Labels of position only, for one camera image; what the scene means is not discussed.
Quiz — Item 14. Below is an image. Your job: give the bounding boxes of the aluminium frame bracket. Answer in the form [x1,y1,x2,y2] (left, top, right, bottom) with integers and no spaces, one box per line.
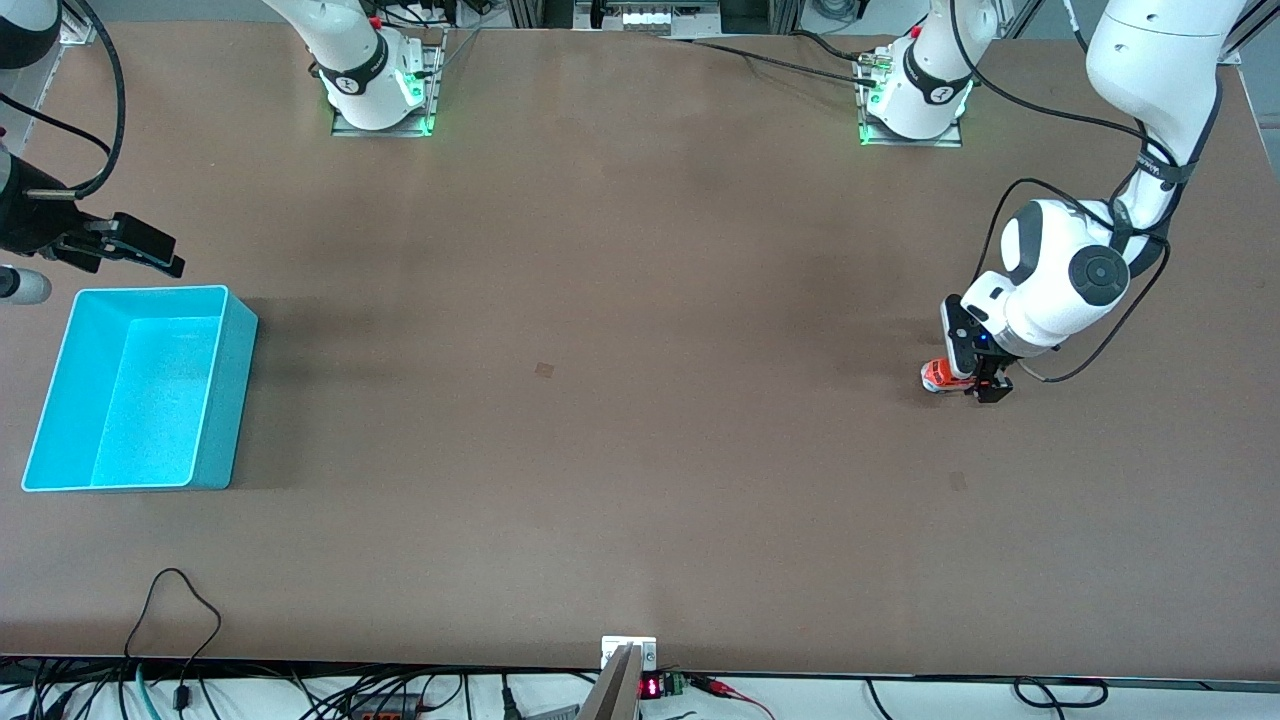
[1220,0,1280,68]

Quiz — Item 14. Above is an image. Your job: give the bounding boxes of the thin black looped cable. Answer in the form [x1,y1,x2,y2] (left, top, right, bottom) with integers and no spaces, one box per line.
[122,568,223,713]

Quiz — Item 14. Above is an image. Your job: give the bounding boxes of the orange toy bus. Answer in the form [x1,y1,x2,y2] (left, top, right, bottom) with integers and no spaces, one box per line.
[920,357,979,397]

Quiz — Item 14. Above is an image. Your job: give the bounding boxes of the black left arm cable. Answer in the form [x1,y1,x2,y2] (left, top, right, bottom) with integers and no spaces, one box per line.
[950,0,1226,386]

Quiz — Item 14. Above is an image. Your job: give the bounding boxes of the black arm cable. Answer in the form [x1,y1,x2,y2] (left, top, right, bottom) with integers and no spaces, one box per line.
[0,93,113,156]
[950,0,1226,386]
[30,0,128,199]

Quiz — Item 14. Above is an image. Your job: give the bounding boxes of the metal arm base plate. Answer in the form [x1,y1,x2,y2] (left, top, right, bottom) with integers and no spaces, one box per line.
[857,45,966,149]
[330,28,447,138]

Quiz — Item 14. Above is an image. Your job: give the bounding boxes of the red clip lead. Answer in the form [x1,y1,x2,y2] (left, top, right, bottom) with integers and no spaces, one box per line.
[688,675,777,720]

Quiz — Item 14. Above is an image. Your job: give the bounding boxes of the blue plastic box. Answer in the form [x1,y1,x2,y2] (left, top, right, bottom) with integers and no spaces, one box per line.
[20,285,259,493]

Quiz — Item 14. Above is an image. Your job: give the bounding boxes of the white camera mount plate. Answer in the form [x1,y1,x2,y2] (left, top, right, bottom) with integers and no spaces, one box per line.
[600,635,658,671]

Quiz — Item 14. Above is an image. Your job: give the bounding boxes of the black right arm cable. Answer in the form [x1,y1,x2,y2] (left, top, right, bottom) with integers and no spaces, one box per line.
[30,0,128,199]
[0,93,113,156]

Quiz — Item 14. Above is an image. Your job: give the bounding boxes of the grey aluminium bar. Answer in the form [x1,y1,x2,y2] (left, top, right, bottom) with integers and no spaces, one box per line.
[578,643,643,720]

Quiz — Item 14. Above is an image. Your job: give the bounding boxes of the black orange power strip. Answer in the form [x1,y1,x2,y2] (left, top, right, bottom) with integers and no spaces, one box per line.
[345,690,429,720]

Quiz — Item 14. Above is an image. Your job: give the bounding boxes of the black coiled cable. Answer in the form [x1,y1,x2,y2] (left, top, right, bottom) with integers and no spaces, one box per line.
[1012,677,1109,709]

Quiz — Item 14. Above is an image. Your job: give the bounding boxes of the black cable on table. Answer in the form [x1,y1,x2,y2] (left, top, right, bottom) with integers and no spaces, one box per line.
[790,30,873,67]
[660,36,881,87]

